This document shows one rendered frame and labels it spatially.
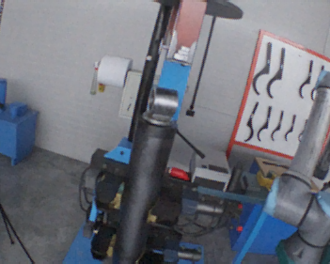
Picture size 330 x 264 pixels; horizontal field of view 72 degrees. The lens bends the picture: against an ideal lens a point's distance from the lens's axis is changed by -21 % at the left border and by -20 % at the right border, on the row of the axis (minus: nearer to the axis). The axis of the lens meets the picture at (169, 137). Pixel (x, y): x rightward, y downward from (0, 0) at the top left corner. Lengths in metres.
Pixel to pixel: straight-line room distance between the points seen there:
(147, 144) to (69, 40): 2.59
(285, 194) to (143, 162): 0.78
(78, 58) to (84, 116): 0.82
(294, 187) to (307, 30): 2.97
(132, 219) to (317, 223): 1.09
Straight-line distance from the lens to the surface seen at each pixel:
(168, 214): 1.56
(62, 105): 3.89
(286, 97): 3.65
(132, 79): 2.28
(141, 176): 1.49
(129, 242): 1.80
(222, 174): 1.78
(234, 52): 3.44
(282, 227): 3.04
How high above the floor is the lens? 1.90
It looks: 20 degrees down
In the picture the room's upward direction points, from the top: 15 degrees clockwise
